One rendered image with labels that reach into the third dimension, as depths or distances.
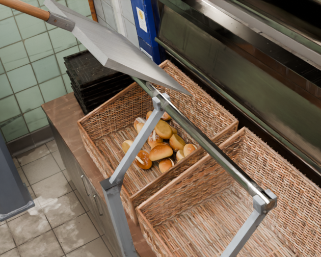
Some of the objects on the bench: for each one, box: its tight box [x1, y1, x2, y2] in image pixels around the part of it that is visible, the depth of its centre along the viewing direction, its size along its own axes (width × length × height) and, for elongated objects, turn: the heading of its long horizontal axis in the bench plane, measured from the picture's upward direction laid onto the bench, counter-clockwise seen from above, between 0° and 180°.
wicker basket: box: [136, 126, 321, 257], centre depth 162 cm, size 49×56×28 cm
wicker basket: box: [76, 60, 239, 226], centre depth 205 cm, size 49×56×28 cm
